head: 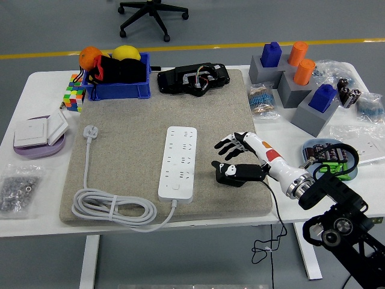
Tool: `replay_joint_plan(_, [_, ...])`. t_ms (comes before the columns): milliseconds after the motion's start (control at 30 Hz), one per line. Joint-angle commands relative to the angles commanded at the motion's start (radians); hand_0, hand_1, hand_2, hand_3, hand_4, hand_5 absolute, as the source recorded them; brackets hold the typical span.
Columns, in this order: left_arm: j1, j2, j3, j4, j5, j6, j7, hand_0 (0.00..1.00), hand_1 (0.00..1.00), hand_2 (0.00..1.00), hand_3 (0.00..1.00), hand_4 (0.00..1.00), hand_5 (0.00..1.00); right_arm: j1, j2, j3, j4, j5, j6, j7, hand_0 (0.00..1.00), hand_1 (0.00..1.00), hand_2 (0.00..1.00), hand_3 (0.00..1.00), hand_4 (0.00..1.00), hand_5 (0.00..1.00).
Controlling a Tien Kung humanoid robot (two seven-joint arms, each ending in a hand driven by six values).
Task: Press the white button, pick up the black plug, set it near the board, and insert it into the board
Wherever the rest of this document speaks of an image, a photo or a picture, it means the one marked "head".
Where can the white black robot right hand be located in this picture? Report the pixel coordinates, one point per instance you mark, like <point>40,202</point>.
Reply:
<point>276,164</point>

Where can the black plug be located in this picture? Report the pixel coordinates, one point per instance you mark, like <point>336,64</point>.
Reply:
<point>237,183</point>

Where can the white power strip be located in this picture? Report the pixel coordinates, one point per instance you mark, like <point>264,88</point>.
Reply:
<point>180,156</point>

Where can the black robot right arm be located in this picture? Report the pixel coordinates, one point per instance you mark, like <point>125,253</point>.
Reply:
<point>340,192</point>

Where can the green circuit board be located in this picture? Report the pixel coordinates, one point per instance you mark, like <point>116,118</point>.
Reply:
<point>378,220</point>

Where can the white three-pin plug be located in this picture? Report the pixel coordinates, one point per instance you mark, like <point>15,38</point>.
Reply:
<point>90,132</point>

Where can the dark brown capacitor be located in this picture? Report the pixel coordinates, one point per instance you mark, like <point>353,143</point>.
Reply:
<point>309,153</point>
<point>331,152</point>
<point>343,155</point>
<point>320,152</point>

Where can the light blue tray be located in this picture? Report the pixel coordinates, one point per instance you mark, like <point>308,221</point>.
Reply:
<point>323,141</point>

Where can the grey block holder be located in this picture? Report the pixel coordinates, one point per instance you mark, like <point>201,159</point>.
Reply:
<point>306,120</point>
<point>255,72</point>
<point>288,93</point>

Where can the bag of taped resistors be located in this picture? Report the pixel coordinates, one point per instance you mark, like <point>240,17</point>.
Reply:
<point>261,100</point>

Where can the clear plastic bag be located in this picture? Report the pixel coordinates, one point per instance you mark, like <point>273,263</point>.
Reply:
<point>346,134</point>

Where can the blue square peg block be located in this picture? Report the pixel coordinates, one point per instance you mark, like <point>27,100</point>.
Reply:
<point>270,55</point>
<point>322,99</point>

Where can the orange cylinder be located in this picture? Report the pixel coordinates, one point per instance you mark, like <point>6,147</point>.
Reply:
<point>303,73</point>
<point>297,54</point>

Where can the loose black capacitor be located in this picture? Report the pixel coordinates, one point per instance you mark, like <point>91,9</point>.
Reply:
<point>342,84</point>
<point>353,97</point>
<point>344,95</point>

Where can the white table leg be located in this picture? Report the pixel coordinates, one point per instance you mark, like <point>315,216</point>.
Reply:
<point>89,262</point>
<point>309,259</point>

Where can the clear bag blue resistors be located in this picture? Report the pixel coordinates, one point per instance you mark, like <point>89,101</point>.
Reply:
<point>371,108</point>
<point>331,72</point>

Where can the black open electronic device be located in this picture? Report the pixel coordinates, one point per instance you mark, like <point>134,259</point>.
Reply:
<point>168,81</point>

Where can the grey-brown mat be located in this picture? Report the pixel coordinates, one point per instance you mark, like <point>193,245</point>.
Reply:
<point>126,120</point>

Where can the plain black cloth pouch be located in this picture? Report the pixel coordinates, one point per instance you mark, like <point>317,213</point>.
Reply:
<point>133,70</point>

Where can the blue plastic bin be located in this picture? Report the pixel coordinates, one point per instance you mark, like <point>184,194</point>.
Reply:
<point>120,90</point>

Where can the yellow lemon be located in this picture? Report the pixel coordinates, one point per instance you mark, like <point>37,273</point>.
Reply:
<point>126,52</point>

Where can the colourful puzzle cube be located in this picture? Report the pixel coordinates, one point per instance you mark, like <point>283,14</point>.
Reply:
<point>73,97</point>

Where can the orange fruit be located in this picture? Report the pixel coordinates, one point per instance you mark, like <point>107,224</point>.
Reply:
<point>88,57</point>

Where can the small metal connector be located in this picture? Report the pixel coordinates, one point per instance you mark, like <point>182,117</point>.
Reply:
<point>62,105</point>

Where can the purple tray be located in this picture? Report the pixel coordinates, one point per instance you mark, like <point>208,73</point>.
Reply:
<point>39,152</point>

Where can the bag of metal nuts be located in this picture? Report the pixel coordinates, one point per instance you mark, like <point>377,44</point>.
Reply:
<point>18,189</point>

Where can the white wall socket panel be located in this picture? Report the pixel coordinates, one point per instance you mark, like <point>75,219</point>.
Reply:
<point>370,152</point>

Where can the tilted white wall switch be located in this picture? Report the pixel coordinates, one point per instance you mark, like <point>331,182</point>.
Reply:
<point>57,126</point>

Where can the flat white wall switch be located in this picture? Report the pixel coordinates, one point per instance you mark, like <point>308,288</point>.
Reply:
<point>30,132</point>

